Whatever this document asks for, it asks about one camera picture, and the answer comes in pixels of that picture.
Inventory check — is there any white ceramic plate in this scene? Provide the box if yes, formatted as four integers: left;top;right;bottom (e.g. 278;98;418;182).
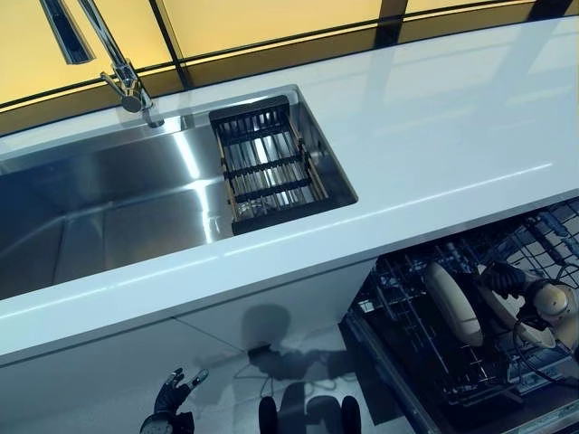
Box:
424;260;485;347
477;266;558;349

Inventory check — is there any white cabinet door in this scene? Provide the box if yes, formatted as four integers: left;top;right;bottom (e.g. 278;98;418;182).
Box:
0;316;254;434
176;259;379;354

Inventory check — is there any black robot left foot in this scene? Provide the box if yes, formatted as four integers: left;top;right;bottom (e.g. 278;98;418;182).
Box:
257;395;278;434

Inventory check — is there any grey cutlery basket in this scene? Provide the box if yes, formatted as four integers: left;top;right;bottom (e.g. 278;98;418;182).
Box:
506;350;572;385

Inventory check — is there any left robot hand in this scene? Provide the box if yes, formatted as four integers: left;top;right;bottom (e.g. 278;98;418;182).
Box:
153;366;210;416

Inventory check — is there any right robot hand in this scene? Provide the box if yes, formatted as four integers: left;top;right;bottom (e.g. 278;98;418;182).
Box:
479;259;528;299

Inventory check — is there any stainless steel sink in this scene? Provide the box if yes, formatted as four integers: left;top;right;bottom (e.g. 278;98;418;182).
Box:
0;83;359;302

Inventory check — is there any wire dishwasher rack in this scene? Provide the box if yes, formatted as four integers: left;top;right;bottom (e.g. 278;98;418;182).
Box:
356;203;579;408

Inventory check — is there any chrome kitchen faucet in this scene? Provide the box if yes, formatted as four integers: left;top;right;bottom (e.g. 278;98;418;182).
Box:
39;0;166;128

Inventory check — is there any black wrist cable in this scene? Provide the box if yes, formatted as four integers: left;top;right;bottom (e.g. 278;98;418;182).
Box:
513;311;579;391

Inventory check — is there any open dishwasher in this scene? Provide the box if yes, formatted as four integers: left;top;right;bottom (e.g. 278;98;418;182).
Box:
338;193;579;434

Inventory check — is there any black dish drying rack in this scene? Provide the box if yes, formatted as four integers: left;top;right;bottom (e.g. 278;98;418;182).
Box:
208;94;330;236

